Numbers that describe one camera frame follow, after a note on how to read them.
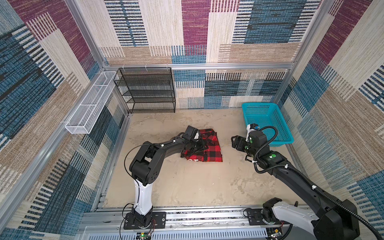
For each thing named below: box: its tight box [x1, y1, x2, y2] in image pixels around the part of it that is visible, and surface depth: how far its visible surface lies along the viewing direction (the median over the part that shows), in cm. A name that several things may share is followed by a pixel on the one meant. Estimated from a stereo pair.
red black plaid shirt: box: [180, 128, 223, 162], surface depth 95 cm
